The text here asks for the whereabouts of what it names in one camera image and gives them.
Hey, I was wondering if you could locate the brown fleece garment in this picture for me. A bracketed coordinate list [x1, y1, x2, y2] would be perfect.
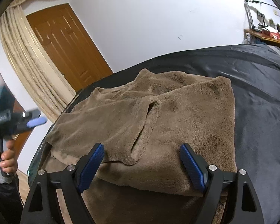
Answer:
[43, 69, 237, 223]

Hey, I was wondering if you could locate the person's left hand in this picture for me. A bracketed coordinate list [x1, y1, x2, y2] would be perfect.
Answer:
[0, 140, 18, 173]

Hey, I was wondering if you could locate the beige curtain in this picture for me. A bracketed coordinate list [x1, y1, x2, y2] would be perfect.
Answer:
[0, 0, 76, 122]

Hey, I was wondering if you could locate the brown wooden door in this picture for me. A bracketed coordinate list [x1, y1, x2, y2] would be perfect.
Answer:
[27, 4, 113, 91]

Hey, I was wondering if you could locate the wooden desk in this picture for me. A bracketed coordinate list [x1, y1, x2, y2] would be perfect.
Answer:
[243, 29, 280, 48]

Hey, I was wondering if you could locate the red box on desk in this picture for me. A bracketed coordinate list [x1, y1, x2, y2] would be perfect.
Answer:
[262, 28, 280, 39]

